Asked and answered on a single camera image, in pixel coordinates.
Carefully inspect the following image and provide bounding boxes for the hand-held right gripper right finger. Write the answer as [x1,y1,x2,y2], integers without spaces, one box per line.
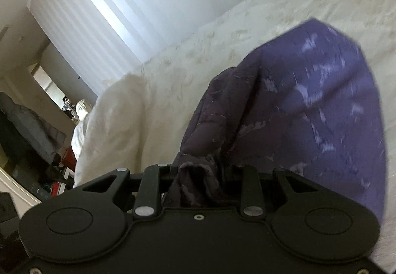
[222,164,314,219]

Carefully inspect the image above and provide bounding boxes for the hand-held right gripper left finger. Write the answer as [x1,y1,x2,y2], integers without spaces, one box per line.
[82,163,179,219]

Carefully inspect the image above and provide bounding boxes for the purple patterned garment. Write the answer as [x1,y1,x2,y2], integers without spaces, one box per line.
[162,19,389,223]

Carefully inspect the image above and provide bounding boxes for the small red container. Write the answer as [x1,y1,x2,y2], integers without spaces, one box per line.
[50,181,67,198]

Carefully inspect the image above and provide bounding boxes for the white fluffy blanket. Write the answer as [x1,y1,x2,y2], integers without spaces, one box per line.
[74,0,396,274]

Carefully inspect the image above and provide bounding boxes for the white sheer curtain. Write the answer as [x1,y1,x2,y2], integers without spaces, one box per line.
[28,0,192,98]

